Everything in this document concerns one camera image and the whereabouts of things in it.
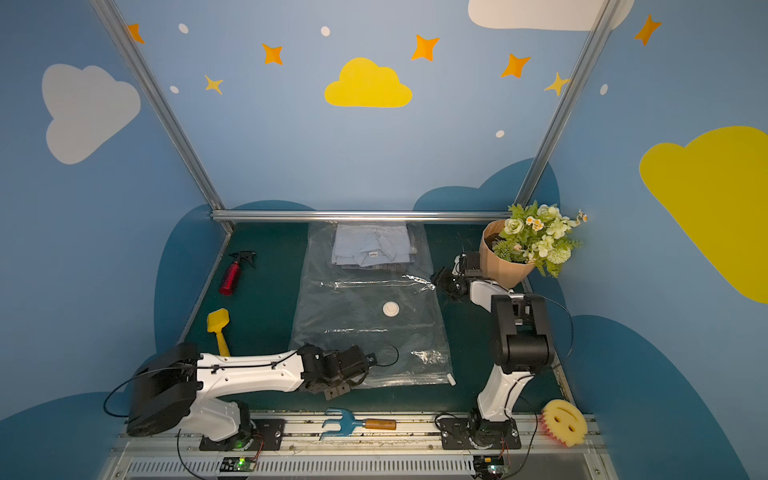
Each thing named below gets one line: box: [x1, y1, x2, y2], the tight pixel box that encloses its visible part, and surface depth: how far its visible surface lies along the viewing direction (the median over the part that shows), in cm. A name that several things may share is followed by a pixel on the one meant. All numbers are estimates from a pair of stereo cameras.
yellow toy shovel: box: [207, 308, 230, 357], surface depth 94 cm
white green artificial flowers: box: [492, 201, 588, 278], surface depth 84 cm
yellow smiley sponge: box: [540, 399, 588, 447], surface depth 76 cm
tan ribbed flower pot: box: [479, 219, 535, 288], surface depth 94 cm
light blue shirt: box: [331, 222, 412, 267], surface depth 114 cm
